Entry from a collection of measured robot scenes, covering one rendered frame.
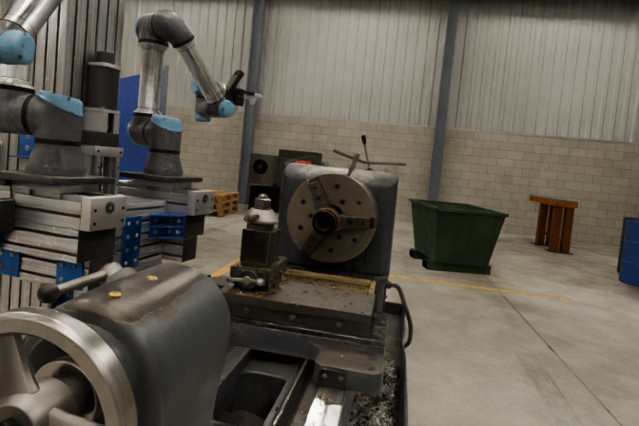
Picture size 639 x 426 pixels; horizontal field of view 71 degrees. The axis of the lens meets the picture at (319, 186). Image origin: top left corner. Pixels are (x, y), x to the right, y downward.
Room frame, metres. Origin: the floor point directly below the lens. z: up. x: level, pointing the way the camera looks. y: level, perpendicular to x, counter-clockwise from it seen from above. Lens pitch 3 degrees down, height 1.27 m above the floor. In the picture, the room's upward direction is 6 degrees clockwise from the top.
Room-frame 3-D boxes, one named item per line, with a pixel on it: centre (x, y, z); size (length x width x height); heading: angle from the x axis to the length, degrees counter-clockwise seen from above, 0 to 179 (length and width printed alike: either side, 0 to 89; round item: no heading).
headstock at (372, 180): (1.99, -0.11, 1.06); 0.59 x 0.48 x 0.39; 170
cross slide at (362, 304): (1.01, 0.07, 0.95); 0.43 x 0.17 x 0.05; 80
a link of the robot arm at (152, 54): (1.85, 0.73, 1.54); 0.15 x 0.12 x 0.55; 52
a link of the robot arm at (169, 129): (1.77, 0.63, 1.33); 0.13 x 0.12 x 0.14; 52
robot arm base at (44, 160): (1.29, 0.76, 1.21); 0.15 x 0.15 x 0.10
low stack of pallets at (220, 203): (9.49, 2.24, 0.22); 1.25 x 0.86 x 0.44; 174
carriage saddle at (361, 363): (0.96, 0.06, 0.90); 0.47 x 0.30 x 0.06; 80
